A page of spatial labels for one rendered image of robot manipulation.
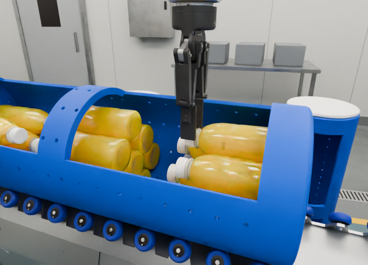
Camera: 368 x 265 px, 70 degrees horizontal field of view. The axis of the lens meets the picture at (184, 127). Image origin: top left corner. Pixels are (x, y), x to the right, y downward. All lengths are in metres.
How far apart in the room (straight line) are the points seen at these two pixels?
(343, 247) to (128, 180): 0.47
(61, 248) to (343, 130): 1.01
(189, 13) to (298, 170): 0.28
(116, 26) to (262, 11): 2.09
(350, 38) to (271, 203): 3.75
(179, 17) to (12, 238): 0.66
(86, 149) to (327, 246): 0.54
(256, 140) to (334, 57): 3.61
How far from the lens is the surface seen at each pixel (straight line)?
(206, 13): 0.45
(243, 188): 0.45
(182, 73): 0.44
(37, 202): 0.73
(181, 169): 0.48
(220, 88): 4.00
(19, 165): 0.62
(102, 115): 0.59
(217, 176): 0.45
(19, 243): 0.82
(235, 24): 3.88
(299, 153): 0.40
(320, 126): 1.14
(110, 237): 0.60
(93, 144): 0.56
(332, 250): 0.68
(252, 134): 0.48
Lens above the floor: 1.37
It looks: 22 degrees down
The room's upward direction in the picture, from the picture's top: straight up
